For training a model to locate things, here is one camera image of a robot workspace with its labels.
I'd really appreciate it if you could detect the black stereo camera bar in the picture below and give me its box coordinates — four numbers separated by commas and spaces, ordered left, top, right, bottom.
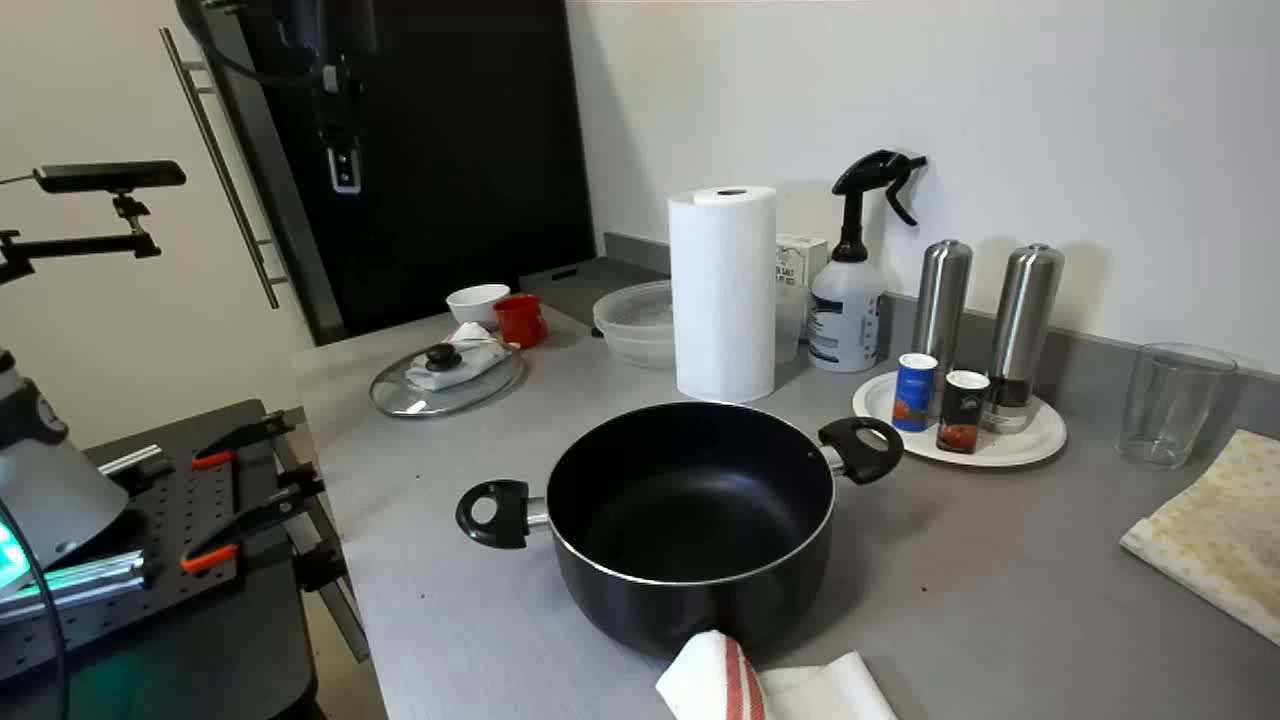
33, 156, 193, 198

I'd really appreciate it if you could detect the white patterned box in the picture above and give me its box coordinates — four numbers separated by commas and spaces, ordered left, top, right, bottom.
773, 230, 836, 369

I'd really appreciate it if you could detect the spray bottle with black trigger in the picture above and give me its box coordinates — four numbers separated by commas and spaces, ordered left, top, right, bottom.
800, 148, 932, 377

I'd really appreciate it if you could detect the steel door handle bar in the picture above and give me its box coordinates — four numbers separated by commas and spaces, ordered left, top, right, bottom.
155, 24, 295, 311

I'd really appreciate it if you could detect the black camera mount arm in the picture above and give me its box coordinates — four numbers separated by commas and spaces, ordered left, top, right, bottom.
0, 190, 164, 291

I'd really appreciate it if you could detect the stainless steel grinder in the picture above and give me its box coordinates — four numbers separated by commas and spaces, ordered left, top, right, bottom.
907, 234, 974, 377
989, 241, 1067, 432

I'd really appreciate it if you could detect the aluminium rail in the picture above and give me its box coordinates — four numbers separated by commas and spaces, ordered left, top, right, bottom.
0, 547, 151, 620

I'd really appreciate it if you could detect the black cooking pot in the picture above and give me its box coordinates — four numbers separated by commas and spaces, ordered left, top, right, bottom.
451, 399, 907, 657

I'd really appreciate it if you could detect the black clamp with orange tip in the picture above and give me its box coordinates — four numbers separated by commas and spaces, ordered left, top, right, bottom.
175, 461, 328, 578
187, 409, 306, 477

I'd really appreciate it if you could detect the glass lid with black knob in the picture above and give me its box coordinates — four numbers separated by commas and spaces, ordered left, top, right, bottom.
364, 336, 533, 423

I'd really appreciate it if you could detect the beige cloth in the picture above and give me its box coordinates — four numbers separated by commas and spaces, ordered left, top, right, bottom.
1114, 426, 1280, 653

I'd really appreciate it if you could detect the white bowl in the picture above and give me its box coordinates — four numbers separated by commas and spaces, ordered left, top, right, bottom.
445, 279, 517, 330

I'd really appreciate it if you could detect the clear round plastic container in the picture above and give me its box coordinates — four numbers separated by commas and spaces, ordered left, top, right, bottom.
588, 274, 679, 370

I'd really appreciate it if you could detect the blue spice jar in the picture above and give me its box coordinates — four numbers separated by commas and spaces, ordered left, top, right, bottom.
889, 346, 944, 434

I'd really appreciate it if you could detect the clear drinking glass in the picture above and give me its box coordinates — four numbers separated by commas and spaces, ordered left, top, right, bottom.
1121, 339, 1240, 472

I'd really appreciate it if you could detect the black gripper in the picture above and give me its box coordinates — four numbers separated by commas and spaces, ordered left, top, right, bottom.
311, 52, 383, 198

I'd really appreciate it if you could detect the small white plate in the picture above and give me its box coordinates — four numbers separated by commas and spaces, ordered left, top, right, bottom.
846, 369, 1073, 472

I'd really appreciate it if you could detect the white paper towel roll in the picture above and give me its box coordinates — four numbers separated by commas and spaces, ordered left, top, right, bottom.
665, 180, 783, 409

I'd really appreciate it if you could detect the black perforated robot table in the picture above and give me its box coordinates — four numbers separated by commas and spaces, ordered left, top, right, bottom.
0, 395, 370, 720

